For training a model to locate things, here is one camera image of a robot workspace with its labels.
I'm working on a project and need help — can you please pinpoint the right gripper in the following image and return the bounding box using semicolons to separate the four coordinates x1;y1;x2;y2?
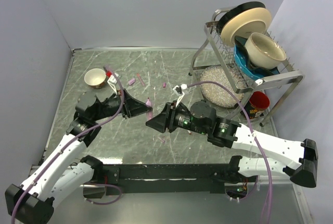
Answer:
145;100;208;134

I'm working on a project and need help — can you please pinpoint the red black mug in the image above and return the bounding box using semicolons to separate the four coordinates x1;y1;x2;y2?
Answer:
245;91;270;119

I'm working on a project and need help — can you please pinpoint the metal dish rack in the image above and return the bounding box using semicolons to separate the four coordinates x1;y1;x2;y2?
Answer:
188;7;305;126

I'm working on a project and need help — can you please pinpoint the blue dotted bowl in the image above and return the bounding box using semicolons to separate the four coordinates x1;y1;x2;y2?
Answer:
234;45;279;80

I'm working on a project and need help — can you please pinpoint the purple cable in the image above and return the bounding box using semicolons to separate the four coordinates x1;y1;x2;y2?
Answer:
187;81;274;224
10;72;125;224

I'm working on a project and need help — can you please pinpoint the large cream plate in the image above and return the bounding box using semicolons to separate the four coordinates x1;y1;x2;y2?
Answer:
220;7;272;47

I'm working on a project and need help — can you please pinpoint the speckled glass plate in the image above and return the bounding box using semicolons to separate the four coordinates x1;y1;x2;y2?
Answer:
199;65;248;109

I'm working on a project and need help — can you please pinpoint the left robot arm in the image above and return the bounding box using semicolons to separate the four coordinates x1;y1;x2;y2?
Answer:
5;89;152;223

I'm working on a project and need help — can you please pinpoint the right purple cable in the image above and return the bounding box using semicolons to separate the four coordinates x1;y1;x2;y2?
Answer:
187;81;274;224

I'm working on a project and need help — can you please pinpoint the cream ceramic bowl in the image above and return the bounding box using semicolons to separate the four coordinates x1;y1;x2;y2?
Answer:
245;32;287;70

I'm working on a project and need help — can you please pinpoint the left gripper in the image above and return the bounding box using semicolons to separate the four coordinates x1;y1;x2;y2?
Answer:
92;88;152;121

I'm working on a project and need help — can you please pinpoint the pink highlighter pen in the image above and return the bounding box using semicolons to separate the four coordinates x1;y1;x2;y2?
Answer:
146;98;153;121

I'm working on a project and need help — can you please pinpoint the aluminium frame rail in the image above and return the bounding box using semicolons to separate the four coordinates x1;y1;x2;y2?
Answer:
247;161;303;185

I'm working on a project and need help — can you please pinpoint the small white bowl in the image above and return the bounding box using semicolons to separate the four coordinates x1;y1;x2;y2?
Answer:
84;68;107;89

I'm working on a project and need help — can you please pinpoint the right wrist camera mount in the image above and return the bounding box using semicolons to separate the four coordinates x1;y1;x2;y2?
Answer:
173;84;188;107

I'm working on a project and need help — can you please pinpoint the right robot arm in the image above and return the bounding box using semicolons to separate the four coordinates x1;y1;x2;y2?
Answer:
146;101;318;188

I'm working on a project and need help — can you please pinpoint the black plate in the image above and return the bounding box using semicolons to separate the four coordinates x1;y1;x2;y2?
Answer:
216;1;266;34

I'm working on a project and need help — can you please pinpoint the pink thin pen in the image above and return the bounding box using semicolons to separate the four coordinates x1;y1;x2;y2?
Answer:
137;73;146;86

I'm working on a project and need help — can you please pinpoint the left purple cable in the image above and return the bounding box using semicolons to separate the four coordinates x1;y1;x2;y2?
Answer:
10;72;125;224

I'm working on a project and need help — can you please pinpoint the black base bar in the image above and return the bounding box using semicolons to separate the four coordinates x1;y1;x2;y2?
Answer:
83;163;258;198

